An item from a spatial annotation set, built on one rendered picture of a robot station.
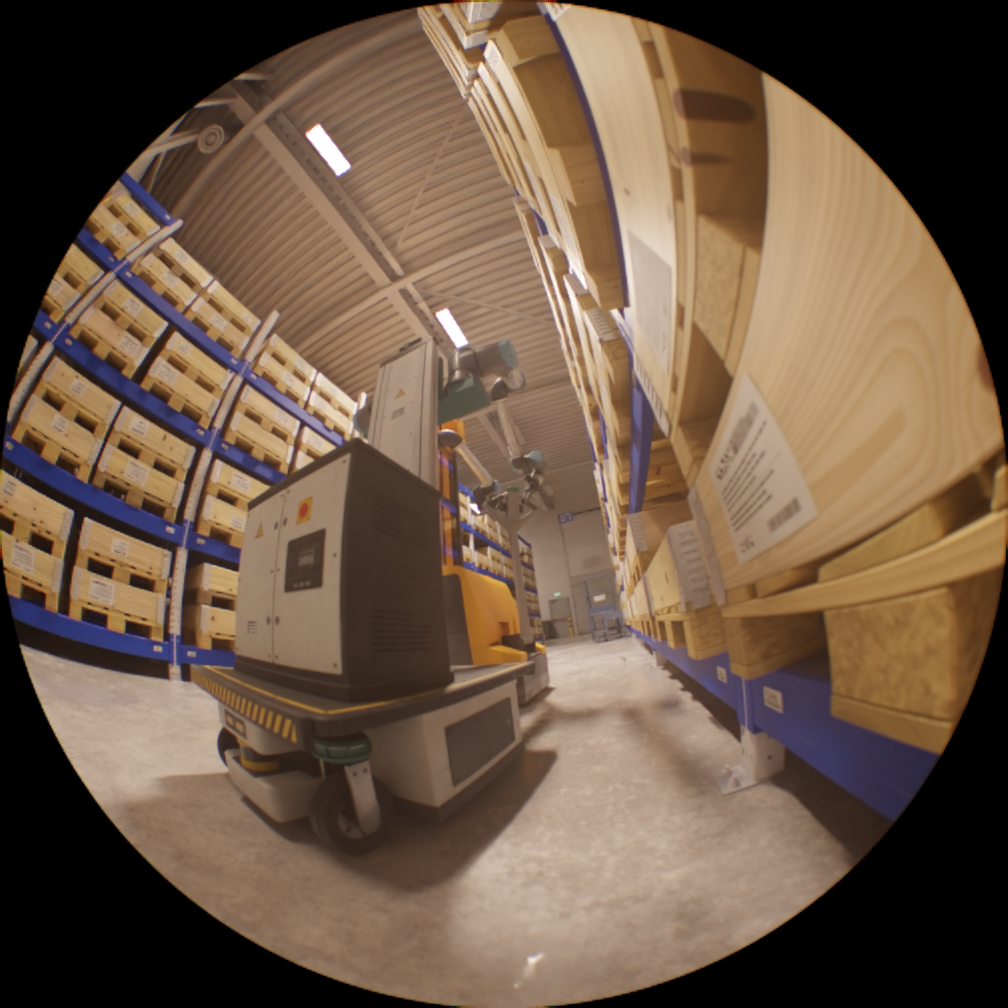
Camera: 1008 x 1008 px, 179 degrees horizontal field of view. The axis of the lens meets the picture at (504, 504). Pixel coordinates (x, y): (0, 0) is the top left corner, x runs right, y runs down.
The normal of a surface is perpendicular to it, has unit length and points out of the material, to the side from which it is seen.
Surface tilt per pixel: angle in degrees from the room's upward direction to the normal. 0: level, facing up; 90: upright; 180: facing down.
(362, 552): 90
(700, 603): 90
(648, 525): 90
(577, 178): 180
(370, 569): 90
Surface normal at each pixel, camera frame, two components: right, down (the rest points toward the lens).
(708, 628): -0.34, -0.34
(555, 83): 0.11, 0.91
